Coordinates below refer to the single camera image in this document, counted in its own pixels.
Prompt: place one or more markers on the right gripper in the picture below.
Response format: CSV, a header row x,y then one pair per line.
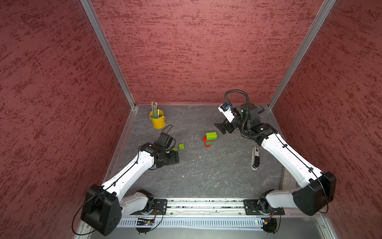
x,y
221,126

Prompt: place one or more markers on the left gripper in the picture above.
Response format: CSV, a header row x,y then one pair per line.
x,y
174,159

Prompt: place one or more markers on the lime 2x4 brick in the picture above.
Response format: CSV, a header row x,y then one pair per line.
x,y
210,136

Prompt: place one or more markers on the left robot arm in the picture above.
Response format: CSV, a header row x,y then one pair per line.
x,y
105,205

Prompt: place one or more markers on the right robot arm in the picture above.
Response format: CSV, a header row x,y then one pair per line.
x,y
315,188

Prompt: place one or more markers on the yellow pencil cup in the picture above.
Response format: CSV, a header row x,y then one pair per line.
x,y
158,123

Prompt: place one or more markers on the pencils in cup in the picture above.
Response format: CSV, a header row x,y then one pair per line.
x,y
154,106

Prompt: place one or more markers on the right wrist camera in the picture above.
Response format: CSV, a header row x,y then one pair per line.
x,y
225,108

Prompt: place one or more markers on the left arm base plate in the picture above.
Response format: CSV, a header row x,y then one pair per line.
x,y
159,206

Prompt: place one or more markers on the aluminium front rail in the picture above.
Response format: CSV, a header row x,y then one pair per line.
x,y
217,208

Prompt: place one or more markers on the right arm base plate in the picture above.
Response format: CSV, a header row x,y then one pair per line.
x,y
256,207

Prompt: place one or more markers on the right corner aluminium post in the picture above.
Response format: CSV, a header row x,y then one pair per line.
x,y
317,23

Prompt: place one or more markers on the corner aluminium post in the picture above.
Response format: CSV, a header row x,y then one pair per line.
x,y
317,23
91,14

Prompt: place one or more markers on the left corner aluminium post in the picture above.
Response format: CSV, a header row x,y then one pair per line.
x,y
91,14

